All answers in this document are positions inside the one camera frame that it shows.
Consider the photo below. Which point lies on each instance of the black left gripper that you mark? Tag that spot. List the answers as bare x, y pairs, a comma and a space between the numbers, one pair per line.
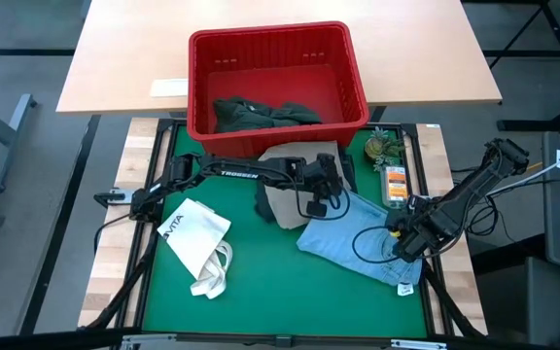
323, 180

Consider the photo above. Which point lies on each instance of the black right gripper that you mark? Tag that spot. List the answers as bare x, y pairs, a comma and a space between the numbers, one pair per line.
421, 228

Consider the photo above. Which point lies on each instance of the beige garment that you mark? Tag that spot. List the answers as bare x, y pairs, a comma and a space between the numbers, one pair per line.
285, 209

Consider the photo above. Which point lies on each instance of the pale blue denim garment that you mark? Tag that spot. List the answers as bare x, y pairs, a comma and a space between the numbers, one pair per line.
338, 238

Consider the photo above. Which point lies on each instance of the dark blue denim jeans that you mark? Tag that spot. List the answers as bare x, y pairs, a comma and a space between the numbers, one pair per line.
262, 204

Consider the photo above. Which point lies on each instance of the dark green garment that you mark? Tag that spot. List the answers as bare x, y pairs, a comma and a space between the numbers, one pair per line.
260, 116

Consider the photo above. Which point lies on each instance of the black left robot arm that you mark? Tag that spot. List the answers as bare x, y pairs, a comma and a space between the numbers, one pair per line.
236, 172

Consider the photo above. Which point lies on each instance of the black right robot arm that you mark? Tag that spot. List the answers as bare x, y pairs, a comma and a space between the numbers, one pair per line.
474, 185

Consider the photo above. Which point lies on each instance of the red plastic laundry bin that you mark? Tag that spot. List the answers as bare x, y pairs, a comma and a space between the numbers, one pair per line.
270, 78

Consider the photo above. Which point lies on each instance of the small yellow tag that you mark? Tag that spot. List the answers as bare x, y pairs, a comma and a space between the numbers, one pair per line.
395, 234

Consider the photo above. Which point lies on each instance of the orange and white card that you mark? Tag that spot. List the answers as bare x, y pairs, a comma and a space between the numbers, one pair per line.
396, 187

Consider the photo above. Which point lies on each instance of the white paper tag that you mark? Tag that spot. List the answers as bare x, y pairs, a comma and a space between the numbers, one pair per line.
405, 290

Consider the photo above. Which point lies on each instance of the small artificial potted plant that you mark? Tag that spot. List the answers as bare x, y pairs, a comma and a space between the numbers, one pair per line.
382, 146

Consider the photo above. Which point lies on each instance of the black diagonal strut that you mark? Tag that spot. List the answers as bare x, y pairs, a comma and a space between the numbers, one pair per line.
455, 304
120, 287

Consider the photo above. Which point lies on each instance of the black table leg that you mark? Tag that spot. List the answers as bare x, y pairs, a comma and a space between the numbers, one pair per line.
378, 113

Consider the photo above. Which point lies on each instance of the green table mat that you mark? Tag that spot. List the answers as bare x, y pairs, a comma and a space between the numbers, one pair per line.
270, 291

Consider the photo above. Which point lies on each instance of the grey box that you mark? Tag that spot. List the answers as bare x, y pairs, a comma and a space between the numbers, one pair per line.
523, 301

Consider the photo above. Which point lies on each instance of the cream canvas tote bag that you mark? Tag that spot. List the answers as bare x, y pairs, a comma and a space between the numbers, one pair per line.
195, 233

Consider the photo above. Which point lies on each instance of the black metal stand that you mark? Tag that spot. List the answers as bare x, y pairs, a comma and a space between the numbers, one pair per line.
542, 125

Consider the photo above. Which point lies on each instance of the white paper label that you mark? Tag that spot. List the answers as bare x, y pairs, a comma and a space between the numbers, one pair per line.
169, 88

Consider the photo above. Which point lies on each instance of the light wood table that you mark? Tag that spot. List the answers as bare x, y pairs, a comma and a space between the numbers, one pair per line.
124, 58

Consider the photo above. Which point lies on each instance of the grey metal stand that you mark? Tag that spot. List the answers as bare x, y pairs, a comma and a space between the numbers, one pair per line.
11, 141

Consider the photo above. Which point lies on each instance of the silver frame bracket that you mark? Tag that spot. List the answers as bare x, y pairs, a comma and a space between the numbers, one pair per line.
418, 344
139, 342

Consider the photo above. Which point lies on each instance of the black aluminium table frame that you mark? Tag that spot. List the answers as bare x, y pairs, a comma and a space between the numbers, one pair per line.
165, 125

